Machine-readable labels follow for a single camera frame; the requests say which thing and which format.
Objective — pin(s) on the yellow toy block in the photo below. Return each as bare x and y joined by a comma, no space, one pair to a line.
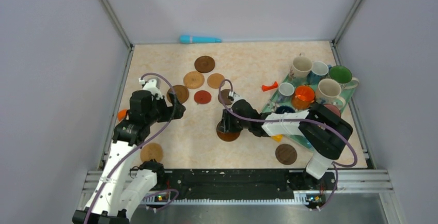
277,138

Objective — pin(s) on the green mug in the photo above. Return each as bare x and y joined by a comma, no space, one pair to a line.
344,77

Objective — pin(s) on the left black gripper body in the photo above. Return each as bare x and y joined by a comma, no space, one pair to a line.
160,112

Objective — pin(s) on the red round coaster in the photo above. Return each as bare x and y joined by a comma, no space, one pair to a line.
202,97

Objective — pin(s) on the dark brown grooved coaster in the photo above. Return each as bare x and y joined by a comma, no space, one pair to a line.
204,64

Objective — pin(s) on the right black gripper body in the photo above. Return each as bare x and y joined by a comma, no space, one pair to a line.
233,124

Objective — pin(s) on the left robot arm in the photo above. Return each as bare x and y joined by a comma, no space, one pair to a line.
111,202

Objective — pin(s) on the green patterned tray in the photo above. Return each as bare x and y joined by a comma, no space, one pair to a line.
347,92

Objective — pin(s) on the small grey cup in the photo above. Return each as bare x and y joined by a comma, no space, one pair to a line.
285,92

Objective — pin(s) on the orange toy block piece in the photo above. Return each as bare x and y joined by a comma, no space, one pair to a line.
122,114

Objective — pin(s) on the blue marker pen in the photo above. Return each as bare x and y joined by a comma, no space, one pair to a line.
188,39

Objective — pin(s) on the woven rattan coaster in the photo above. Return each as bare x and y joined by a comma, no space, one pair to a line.
193,80

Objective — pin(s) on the dark blue mug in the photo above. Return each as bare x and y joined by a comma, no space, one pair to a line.
284,109

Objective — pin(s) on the maroon pink mug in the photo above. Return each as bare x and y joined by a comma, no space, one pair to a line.
333,109

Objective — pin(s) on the cream large mug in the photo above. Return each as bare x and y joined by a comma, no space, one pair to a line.
328,92

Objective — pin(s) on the cork coaster near base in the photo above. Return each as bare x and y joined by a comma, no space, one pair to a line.
151,151

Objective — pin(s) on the medium brown round coaster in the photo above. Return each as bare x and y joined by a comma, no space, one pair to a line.
182,93

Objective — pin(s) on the orange toy handle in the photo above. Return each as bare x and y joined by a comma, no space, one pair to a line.
269,87

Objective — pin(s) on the dark walnut coaster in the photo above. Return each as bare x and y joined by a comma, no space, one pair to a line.
225,97

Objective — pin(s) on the light wood coaster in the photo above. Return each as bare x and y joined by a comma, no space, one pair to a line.
214,80

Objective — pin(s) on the cream seashell mug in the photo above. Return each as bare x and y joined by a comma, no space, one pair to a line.
301,67

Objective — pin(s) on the dark woven coaster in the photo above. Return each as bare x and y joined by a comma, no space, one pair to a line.
286,154

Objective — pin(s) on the large brown wooden saucer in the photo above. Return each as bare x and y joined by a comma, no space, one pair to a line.
227,137

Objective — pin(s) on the white blue mug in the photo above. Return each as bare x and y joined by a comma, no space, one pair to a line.
318,71

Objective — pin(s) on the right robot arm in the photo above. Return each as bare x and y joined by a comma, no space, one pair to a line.
327,133

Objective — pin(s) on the orange plastic cup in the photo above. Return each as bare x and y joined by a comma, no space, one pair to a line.
303,97

